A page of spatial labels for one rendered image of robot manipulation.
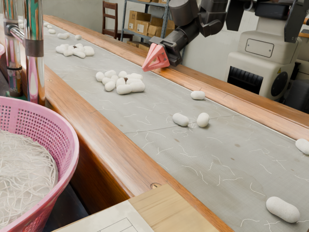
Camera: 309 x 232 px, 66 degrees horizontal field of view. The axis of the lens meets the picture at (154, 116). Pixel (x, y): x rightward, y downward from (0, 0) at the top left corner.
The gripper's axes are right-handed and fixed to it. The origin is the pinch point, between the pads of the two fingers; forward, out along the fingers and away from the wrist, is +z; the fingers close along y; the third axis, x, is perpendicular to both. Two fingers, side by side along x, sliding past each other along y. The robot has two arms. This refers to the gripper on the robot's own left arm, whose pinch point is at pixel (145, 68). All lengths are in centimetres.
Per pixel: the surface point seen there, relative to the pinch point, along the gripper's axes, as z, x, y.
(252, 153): 7.1, -3.5, 39.2
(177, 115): 10.0, -7.7, 27.2
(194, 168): 16.0, -10.6, 37.7
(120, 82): 10.9, -8.8, 10.2
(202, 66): -134, 161, -146
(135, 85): 8.9, -7.0, 12.3
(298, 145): -0.6, 1.5, 42.1
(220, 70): -134, 157, -116
